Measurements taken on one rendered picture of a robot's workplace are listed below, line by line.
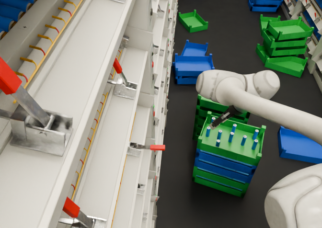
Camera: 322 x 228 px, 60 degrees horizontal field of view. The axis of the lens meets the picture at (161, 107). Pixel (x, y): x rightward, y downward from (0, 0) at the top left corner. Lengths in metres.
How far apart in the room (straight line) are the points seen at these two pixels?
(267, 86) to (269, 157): 0.94
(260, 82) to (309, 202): 0.57
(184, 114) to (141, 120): 1.28
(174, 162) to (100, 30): 1.46
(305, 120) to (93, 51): 0.63
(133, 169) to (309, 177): 0.36
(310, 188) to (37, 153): 0.45
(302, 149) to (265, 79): 1.07
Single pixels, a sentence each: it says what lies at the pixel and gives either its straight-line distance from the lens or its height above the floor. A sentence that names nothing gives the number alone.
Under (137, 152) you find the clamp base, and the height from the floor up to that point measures 0.91.
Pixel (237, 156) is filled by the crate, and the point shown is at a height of 0.35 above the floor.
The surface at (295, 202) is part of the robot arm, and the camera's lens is 0.54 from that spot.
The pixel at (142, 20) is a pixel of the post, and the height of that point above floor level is 1.17.
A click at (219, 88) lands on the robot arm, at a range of 0.95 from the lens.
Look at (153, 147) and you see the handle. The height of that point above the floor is 0.93.
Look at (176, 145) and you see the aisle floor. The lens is 1.84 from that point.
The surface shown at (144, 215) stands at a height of 0.52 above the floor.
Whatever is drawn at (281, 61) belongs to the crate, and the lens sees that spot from 2.70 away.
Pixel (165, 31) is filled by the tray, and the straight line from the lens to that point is 1.45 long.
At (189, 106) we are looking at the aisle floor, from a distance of 2.09.
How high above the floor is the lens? 1.47
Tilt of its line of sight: 45 degrees down
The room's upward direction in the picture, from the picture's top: straight up
